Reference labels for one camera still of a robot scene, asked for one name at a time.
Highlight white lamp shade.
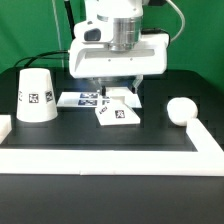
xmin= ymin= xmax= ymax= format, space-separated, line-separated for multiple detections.
xmin=16 ymin=68 xmax=58 ymax=123

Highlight white lamp bulb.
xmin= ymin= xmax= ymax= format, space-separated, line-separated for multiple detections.
xmin=167 ymin=97 xmax=198 ymax=126

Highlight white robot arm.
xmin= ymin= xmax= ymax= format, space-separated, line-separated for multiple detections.
xmin=69 ymin=0 xmax=176 ymax=92

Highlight white marker sheet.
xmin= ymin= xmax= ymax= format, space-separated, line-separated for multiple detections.
xmin=57 ymin=92 xmax=110 ymax=108

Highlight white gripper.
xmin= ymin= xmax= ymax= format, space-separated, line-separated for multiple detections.
xmin=69 ymin=33 xmax=169 ymax=98

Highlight white lamp base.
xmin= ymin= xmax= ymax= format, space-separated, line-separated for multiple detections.
xmin=95 ymin=87 xmax=142 ymax=126

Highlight white foam border frame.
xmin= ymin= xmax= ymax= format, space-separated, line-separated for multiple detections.
xmin=0 ymin=114 xmax=224 ymax=177

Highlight black cables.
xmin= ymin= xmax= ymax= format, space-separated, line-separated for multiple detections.
xmin=13 ymin=49 xmax=72 ymax=69

